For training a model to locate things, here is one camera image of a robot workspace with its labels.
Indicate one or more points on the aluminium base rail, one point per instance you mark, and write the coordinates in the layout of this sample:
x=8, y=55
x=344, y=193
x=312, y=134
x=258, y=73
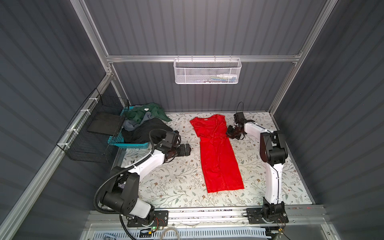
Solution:
x=216, y=216

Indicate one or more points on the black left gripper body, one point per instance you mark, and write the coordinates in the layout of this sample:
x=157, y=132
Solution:
x=179, y=151

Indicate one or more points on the white slotted cable duct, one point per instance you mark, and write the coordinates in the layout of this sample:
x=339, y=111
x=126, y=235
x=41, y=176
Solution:
x=203, y=234

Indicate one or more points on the green t shirt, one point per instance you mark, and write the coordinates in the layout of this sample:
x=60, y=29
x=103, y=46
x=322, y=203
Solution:
x=137, y=113

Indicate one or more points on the red t shirt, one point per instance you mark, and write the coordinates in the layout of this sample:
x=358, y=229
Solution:
x=219, y=164

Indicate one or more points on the white wire mesh basket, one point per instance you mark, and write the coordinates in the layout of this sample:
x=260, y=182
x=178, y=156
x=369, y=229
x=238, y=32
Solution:
x=207, y=73

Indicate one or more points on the black t shirt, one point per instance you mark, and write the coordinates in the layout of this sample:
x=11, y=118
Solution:
x=155, y=128

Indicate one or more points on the grey t shirt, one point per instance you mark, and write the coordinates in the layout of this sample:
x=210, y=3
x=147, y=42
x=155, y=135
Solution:
x=130, y=125

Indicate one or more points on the aluminium corner frame post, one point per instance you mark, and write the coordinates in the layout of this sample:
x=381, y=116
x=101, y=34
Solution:
x=303, y=53

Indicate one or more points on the aluminium horizontal frame bar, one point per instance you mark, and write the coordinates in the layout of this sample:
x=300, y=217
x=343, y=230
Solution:
x=214, y=58

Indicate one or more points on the teal plastic laundry basket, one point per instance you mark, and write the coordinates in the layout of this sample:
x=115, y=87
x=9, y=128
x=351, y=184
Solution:
x=119, y=140

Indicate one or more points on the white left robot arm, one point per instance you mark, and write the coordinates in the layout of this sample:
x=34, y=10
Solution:
x=119, y=194

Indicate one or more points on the black wire mesh basket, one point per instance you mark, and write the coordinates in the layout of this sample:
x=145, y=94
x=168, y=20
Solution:
x=87, y=137

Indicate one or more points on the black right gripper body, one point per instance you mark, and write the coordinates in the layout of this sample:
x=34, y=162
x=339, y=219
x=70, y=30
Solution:
x=233, y=133

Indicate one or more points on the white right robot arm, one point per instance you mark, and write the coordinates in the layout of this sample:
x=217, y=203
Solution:
x=273, y=152

